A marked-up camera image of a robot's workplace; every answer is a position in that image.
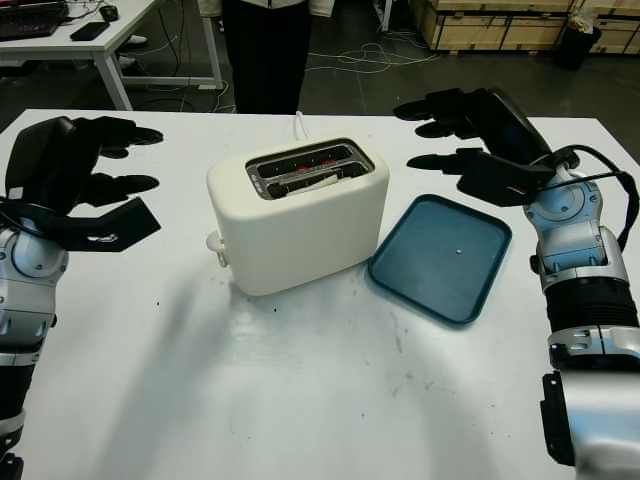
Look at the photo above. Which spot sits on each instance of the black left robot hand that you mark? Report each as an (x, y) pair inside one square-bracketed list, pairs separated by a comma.
[(45, 165)]

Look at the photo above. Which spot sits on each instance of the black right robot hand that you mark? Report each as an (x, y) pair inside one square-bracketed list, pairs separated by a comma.
[(510, 130)]

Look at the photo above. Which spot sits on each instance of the white toaster lever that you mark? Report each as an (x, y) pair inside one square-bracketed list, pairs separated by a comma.
[(214, 241)]

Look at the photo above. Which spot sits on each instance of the white bread slice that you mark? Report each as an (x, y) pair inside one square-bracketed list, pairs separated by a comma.
[(312, 184)]

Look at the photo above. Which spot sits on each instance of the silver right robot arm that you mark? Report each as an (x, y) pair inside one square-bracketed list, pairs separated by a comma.
[(575, 250)]

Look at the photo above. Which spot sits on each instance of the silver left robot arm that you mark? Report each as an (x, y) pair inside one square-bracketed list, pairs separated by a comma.
[(30, 280)]

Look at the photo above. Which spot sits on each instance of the blue plastic tray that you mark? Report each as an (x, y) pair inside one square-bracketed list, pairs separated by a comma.
[(430, 280)]

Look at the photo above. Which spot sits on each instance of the small toaster dial knob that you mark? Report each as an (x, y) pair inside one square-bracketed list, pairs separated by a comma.
[(222, 259)]

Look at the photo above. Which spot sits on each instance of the cream two-slot toaster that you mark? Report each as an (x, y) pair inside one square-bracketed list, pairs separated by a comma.
[(300, 240)]

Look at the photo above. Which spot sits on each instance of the black trash bin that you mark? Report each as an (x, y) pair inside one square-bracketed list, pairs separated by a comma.
[(577, 50)]

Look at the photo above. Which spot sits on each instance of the wooden shipping crate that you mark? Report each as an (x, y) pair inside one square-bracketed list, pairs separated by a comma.
[(620, 27), (490, 25)]

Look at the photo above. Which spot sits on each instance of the white office desk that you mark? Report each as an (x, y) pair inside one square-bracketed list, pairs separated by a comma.
[(50, 46)]

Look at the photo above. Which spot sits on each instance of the white shoe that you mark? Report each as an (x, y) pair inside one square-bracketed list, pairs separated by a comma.
[(136, 40), (127, 61)]

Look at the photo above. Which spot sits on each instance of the black smartphone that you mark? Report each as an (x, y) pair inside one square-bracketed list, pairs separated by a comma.
[(89, 32)]

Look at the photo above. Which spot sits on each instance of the black laptop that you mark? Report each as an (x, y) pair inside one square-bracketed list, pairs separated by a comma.
[(30, 25)]

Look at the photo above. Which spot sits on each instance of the black computer mouse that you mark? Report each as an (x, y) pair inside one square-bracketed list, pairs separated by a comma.
[(108, 13)]

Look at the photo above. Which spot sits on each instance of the standing person in black trousers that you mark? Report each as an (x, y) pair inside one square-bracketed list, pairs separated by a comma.
[(265, 65)]

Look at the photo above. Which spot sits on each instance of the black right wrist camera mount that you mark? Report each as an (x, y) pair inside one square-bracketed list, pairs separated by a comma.
[(500, 185)]

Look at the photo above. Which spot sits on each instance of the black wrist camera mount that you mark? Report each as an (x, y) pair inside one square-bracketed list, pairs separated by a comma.
[(500, 185), (120, 225)]

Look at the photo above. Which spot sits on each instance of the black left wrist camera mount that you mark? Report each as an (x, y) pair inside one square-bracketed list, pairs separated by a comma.
[(120, 225)]

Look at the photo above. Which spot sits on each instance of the white metal table frame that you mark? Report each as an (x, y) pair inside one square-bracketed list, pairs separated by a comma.
[(384, 15)]

